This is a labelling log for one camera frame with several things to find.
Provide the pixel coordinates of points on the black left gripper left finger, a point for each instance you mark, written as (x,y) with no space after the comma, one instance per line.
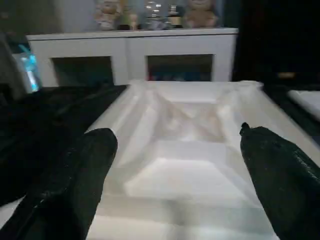
(70,190)

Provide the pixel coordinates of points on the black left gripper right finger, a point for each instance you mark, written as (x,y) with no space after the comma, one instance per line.
(285,185)

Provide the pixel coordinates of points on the black plastic mat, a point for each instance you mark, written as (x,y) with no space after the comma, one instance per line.
(45,120)

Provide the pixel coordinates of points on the blue bottle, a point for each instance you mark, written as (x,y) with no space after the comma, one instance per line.
(30,70)

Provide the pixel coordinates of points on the black cabinet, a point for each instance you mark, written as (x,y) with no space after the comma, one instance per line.
(275,40)

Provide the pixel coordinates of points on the white cabinet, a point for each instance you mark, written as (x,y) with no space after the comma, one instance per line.
(130,50)

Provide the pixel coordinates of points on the pale teddy bear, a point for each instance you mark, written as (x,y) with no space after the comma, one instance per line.
(106,15)

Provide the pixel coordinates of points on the small pale figurine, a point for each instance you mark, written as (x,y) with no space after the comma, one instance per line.
(133,21)

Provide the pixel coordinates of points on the brown teddy bear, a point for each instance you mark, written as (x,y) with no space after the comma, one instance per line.
(201,14)

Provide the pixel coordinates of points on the shiny dark bundle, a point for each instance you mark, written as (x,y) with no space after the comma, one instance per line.
(156,15)

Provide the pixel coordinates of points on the dark bottle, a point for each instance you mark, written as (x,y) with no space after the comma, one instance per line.
(174,16)

